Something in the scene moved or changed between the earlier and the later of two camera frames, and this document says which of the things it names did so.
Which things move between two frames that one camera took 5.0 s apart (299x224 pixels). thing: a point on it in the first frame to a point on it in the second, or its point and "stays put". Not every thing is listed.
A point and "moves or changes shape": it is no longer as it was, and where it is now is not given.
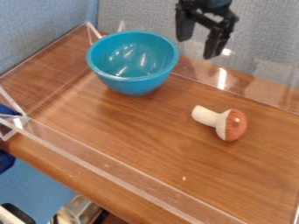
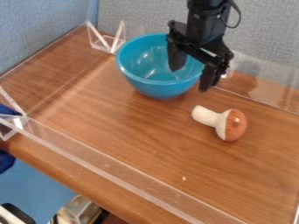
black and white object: [13, 215] stays put
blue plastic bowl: [134, 60] moves or changes shape
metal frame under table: [79, 211] stays put
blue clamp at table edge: [7, 157] stays put
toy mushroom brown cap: [229, 122] stays put
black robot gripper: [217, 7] to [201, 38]
